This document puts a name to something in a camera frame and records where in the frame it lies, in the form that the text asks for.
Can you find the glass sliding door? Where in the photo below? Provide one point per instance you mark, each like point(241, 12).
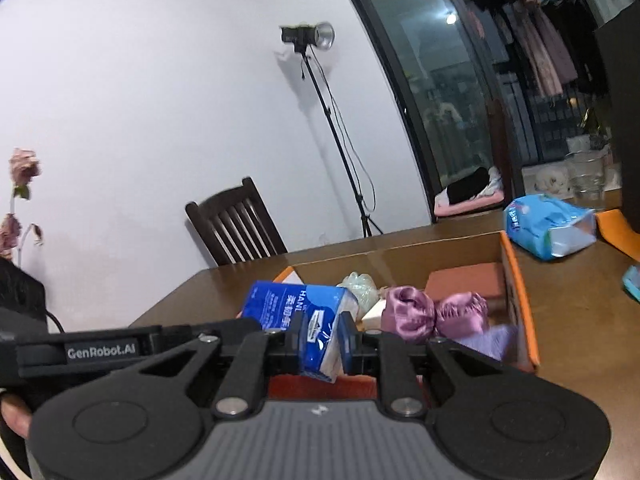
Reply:
point(430, 85)

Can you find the dark wooden slatted chair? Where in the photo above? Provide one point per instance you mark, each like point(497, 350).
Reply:
point(240, 225)

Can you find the black folded cloth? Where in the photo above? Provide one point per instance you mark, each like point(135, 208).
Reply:
point(467, 185)

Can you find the pink seat cushion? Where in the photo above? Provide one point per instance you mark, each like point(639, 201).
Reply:
point(470, 206)

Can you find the light blue tissue pack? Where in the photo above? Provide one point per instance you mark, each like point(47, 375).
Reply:
point(540, 225)

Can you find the person's left hand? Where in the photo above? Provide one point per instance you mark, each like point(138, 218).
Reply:
point(12, 415)

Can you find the hanging pink clothes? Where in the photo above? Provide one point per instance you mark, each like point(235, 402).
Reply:
point(545, 35)

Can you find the hanging dark clothes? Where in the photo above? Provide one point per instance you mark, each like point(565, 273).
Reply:
point(580, 45)

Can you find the brown cardboard box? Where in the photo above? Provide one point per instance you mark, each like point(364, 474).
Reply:
point(400, 257)

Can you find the purple satin cloth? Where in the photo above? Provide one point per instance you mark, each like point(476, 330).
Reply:
point(410, 310)

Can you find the dark blue tissue pack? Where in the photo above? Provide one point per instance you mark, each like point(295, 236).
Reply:
point(320, 320)

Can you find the white plant pot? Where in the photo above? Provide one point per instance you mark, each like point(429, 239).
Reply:
point(579, 144)

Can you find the studio light on tripod stand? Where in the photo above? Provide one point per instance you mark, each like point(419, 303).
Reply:
point(327, 110)

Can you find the green potted plant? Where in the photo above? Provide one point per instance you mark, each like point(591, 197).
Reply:
point(597, 127)

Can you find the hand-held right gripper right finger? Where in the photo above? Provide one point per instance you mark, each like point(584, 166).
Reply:
point(345, 342)

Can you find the clear glass cup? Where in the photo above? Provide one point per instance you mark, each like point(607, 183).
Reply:
point(587, 180)

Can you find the wooden chair with cushion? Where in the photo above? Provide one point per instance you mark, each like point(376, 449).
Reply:
point(502, 150)

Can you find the large black box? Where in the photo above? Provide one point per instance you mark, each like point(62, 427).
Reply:
point(625, 110)

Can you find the dried pink flowers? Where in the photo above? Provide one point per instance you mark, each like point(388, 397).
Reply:
point(25, 165)

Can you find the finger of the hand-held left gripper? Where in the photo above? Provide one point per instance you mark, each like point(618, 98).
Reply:
point(210, 327)

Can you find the lavender cloth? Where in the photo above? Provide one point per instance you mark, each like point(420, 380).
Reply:
point(490, 340)

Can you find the teal object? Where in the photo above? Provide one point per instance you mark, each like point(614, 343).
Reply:
point(634, 284)

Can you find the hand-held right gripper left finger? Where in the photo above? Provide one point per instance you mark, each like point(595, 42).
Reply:
point(301, 345)

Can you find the red-brown sponge block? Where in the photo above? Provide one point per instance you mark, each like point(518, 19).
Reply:
point(465, 277)

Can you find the white dog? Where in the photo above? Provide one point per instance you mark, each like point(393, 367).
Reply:
point(550, 180)

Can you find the clear plastic bag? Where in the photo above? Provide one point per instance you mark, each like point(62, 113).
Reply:
point(360, 287)

